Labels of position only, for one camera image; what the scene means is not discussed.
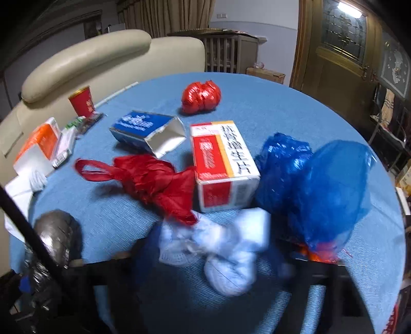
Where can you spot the beige curtain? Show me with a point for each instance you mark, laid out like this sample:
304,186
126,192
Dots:
167,13

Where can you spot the white paper sheet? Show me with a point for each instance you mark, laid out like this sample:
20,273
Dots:
17,199

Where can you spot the white plastic bag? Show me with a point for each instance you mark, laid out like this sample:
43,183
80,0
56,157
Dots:
224,257

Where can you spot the orange wrapper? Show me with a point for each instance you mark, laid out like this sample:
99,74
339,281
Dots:
316,255

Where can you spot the green snack wrapper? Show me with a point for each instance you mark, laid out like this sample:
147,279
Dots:
75,123

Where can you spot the metal frame chair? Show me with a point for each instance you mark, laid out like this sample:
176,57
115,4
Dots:
388,128

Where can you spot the white flat packet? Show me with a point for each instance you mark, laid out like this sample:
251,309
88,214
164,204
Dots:
65,144

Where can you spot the wooden slatted crib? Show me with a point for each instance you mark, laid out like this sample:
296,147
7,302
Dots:
231,51

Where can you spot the clear glass bowl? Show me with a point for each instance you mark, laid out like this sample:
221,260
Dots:
258,64

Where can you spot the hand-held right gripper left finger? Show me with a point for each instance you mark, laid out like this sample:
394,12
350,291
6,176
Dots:
128,289

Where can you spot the dark snack wrapper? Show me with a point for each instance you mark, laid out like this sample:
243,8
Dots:
91,121

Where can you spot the wooden door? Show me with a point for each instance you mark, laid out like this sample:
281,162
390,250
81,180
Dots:
334,70

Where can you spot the dark shiny plastic bag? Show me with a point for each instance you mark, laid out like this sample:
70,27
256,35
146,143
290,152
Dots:
35,289

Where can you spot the beige leather sofa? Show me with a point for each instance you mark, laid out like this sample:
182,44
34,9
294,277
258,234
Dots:
96,54

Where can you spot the crumpled red foil ball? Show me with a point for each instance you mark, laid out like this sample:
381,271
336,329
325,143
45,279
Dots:
201,96

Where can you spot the cardboard box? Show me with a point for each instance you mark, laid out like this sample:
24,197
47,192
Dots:
266,75

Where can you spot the blue carton box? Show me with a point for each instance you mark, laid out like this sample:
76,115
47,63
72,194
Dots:
138,127

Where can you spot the red white yellow medicine box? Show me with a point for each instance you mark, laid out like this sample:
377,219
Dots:
218,154

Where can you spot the black plastic bag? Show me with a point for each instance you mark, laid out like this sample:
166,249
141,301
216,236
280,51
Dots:
57,234

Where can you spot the small white crumpled napkin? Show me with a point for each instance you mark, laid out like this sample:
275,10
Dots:
38,180

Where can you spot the orange white box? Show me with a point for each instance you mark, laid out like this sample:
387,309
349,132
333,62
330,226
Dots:
38,141

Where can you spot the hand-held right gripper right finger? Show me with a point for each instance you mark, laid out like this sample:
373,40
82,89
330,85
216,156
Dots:
321,289

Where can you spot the red paper cup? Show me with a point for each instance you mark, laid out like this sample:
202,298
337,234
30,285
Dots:
82,102

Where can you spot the red plastic bag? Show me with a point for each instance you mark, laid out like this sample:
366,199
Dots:
151,183

